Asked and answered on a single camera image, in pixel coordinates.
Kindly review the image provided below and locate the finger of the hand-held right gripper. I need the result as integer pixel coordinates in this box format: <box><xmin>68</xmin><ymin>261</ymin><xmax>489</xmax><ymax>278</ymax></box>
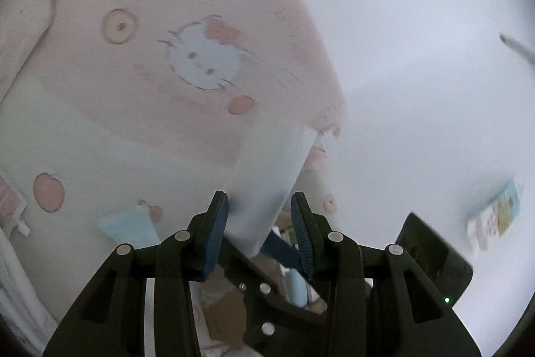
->
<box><xmin>217</xmin><ymin>232</ymin><xmax>331</xmax><ymax>355</ymax></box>

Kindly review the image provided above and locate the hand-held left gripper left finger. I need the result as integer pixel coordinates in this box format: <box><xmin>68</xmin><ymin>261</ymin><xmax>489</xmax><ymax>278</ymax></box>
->
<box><xmin>42</xmin><ymin>191</ymin><xmax>230</xmax><ymax>357</ymax></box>

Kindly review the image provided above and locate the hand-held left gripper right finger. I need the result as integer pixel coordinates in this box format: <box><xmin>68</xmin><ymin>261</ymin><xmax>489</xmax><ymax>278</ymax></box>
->
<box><xmin>290</xmin><ymin>192</ymin><xmax>481</xmax><ymax>357</ymax></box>

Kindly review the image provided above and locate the brown cardboard box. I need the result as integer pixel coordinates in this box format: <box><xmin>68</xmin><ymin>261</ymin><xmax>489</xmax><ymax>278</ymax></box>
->
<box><xmin>201</xmin><ymin>210</ymin><xmax>329</xmax><ymax>341</ymax></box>

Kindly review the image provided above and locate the white paper roll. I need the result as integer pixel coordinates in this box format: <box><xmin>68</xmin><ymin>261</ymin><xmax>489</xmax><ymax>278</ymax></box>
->
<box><xmin>228</xmin><ymin>122</ymin><xmax>317</xmax><ymax>258</ymax></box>

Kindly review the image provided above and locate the small colourful printed box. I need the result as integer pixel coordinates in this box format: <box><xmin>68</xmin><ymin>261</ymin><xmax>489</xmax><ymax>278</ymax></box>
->
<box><xmin>467</xmin><ymin>180</ymin><xmax>524</xmax><ymax>251</ymax></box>

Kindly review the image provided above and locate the pink printed bed bumper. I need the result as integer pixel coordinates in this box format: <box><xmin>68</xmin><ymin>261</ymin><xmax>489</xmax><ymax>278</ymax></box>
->
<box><xmin>0</xmin><ymin>0</ymin><xmax>348</xmax><ymax>215</ymax></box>

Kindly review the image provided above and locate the pink white packet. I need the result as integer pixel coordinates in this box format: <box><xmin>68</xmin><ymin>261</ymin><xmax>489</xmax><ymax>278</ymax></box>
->
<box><xmin>0</xmin><ymin>172</ymin><xmax>30</xmax><ymax>237</ymax></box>

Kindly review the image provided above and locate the pale pink pillow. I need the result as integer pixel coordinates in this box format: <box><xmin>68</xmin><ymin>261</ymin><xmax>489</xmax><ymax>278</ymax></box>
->
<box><xmin>0</xmin><ymin>0</ymin><xmax>57</xmax><ymax>100</ymax></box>

